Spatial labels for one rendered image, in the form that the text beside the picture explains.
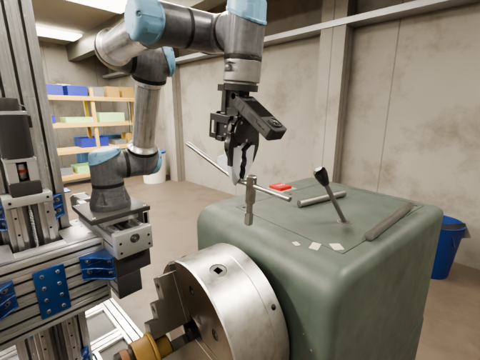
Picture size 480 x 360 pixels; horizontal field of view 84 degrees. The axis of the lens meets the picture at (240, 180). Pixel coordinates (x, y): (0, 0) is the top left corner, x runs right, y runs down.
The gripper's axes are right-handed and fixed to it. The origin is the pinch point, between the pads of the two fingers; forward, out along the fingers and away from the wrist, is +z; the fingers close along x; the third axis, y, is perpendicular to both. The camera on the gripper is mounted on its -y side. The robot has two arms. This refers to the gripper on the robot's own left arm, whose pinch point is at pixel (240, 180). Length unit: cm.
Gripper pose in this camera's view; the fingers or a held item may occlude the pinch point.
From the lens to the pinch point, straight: 59.3
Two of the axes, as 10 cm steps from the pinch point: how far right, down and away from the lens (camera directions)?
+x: -6.9, 1.8, -7.0
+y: -7.2, -2.8, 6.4
